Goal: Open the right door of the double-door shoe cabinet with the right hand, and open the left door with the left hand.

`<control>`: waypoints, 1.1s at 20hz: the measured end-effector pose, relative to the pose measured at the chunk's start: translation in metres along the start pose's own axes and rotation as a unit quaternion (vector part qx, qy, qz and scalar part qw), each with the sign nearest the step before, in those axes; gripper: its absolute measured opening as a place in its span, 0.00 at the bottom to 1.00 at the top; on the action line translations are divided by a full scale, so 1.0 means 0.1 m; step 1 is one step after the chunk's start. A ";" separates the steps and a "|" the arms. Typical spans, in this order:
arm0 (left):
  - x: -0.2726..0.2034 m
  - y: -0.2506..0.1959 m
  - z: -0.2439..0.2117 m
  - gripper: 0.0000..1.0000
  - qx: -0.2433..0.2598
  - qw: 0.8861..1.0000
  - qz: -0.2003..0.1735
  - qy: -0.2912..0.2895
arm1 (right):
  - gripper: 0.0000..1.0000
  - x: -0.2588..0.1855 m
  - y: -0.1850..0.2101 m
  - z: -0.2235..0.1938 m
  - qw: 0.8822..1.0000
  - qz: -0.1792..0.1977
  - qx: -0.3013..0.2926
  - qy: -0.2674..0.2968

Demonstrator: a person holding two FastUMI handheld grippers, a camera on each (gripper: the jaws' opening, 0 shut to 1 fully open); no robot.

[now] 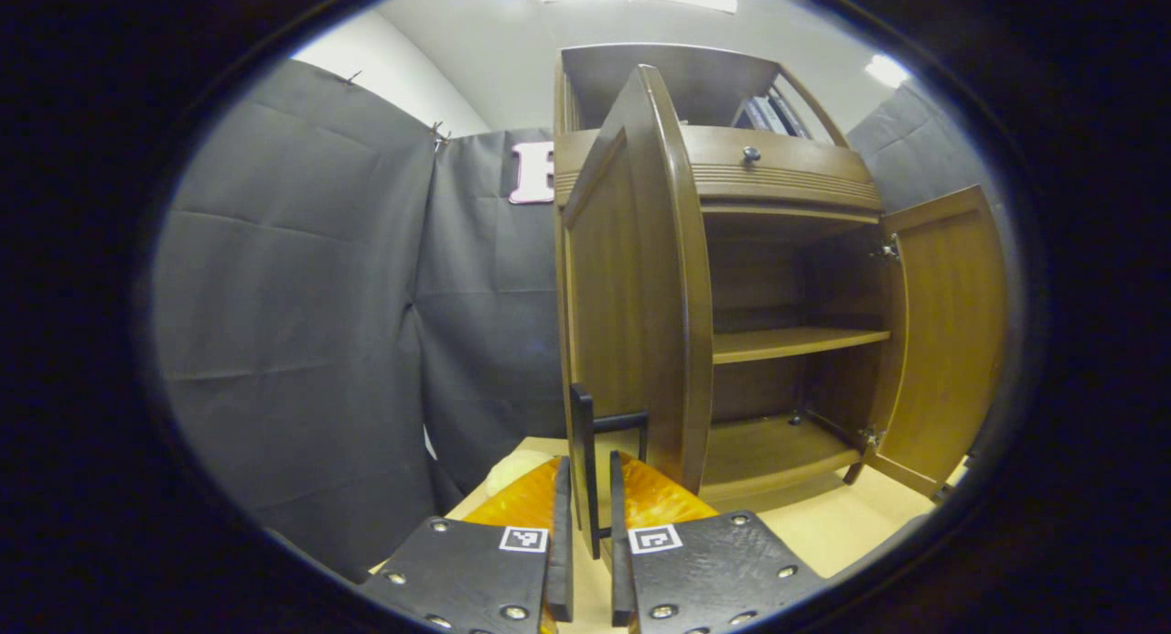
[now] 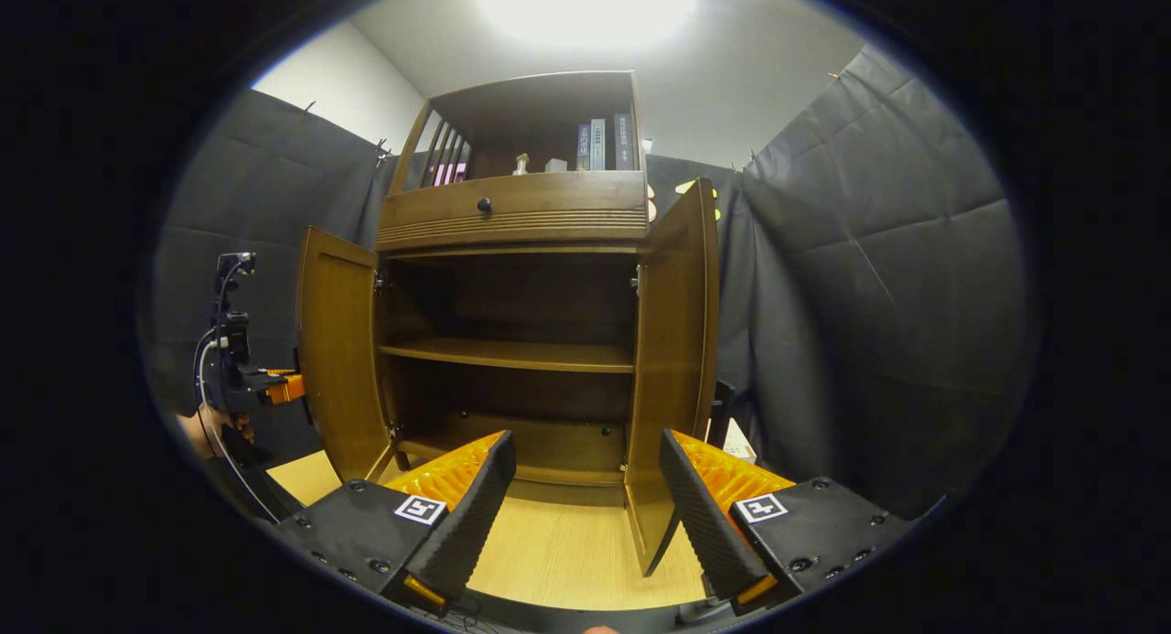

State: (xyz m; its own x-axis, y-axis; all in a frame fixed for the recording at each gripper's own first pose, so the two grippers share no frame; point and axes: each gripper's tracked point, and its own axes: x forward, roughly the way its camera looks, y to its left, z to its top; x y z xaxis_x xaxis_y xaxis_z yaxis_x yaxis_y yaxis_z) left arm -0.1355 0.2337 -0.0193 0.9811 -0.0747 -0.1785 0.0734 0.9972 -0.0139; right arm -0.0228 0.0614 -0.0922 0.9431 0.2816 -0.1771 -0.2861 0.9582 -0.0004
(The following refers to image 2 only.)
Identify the black backdrop cloth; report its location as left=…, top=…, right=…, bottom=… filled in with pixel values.
left=146, top=44, right=1039, bottom=521

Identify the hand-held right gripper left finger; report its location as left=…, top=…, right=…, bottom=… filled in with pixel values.
left=274, top=431, right=518, bottom=609

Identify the grey camera cable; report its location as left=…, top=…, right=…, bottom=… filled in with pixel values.
left=192, top=328, right=285, bottom=525

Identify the wooden drawer with black knob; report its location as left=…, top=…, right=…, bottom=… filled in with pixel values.
left=377, top=170, right=650, bottom=253

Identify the wooden shoe cabinet door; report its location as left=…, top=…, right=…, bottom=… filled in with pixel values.
left=295, top=226, right=396, bottom=484
left=624, top=177, right=737, bottom=578

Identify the wooden inner shelf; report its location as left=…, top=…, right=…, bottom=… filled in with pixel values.
left=380, top=337, right=637, bottom=374

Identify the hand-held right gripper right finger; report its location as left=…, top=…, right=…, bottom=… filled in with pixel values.
left=659, top=428, right=916, bottom=607

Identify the cream cover book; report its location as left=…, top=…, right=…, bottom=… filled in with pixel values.
left=723, top=419, right=757, bottom=466

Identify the wooden double-door shoe cabinet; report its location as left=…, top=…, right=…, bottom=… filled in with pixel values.
left=295, top=70, right=737, bottom=578

